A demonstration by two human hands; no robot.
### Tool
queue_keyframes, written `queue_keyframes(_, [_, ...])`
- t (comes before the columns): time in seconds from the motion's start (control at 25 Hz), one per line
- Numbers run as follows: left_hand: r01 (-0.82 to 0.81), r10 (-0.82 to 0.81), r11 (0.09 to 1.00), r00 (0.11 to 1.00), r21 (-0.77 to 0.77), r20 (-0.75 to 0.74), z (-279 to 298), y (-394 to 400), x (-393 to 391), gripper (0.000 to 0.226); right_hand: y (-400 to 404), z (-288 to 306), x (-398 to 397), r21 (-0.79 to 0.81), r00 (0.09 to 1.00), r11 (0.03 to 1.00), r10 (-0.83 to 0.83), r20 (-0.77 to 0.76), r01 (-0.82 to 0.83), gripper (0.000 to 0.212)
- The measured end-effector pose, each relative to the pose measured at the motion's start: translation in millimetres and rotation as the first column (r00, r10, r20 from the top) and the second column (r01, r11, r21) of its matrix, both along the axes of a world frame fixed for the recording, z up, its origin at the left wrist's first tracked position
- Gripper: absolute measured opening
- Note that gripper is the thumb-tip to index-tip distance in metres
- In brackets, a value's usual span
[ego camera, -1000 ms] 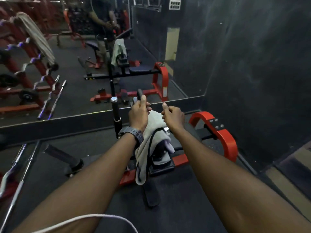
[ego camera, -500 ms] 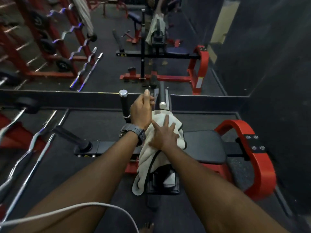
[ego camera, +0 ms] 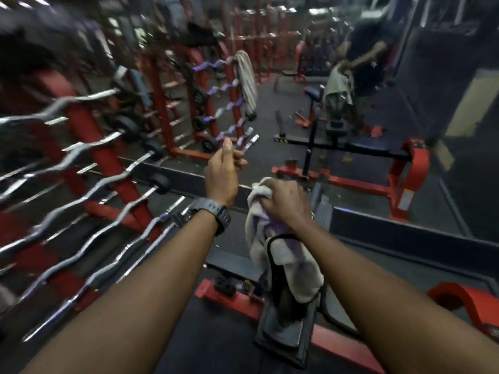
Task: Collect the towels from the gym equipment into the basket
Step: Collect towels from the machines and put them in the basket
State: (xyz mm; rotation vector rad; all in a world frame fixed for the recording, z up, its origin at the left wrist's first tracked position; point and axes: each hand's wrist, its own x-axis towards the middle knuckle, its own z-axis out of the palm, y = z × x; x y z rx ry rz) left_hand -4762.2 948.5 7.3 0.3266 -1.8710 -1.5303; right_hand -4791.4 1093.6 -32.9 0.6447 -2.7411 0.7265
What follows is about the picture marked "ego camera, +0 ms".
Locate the person's left forearm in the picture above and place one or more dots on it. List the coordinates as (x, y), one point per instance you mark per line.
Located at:
(128, 307)

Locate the set of fixed-weight barbells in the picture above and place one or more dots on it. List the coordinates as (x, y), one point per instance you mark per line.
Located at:
(97, 233)

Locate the person's right hand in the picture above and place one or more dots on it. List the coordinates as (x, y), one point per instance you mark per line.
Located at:
(288, 206)

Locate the white dark-striped towel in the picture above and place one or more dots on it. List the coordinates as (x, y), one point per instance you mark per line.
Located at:
(300, 268)

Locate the large wall mirror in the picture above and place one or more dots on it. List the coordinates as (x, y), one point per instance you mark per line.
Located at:
(429, 93)

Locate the person's left hand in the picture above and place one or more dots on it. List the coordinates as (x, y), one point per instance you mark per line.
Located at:
(222, 179)

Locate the black wristwatch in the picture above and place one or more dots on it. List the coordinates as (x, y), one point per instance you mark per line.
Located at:
(212, 212)

